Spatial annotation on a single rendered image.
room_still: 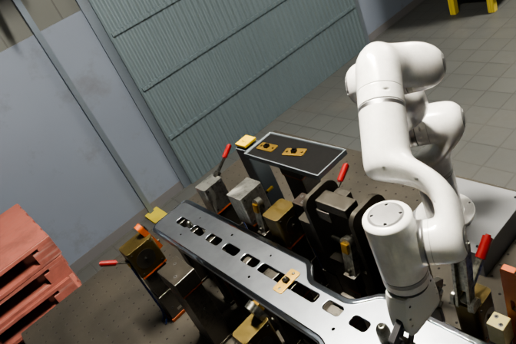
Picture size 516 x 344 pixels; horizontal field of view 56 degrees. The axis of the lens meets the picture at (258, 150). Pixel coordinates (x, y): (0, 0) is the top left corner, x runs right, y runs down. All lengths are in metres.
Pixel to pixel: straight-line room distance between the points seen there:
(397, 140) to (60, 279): 2.34
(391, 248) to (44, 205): 3.15
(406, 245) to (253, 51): 3.57
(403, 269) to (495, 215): 0.90
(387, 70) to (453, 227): 0.32
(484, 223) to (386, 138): 0.86
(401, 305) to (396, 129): 0.31
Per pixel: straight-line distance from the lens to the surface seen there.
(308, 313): 1.32
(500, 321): 1.13
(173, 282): 1.58
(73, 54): 3.63
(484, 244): 1.17
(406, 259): 0.85
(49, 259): 2.88
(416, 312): 0.96
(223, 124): 4.17
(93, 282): 2.44
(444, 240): 0.83
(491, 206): 1.76
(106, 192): 3.86
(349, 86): 1.16
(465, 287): 1.13
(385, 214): 0.83
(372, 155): 0.89
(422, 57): 1.10
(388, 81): 0.95
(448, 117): 1.47
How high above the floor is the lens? 1.98
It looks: 29 degrees down
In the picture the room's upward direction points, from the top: 25 degrees counter-clockwise
